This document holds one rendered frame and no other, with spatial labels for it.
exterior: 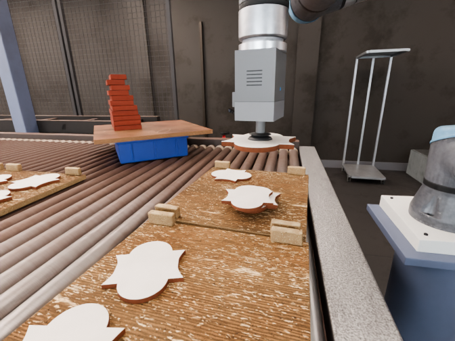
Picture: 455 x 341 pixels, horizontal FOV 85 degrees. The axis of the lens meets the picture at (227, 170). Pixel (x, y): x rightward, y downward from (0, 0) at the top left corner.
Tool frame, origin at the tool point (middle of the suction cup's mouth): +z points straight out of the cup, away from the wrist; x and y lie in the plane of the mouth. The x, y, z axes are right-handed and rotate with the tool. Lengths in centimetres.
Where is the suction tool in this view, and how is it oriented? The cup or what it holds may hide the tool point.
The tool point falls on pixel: (259, 145)
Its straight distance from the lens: 44.8
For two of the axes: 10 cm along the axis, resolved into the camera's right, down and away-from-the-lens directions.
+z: 0.1, 9.5, 3.1
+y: -3.8, 2.9, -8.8
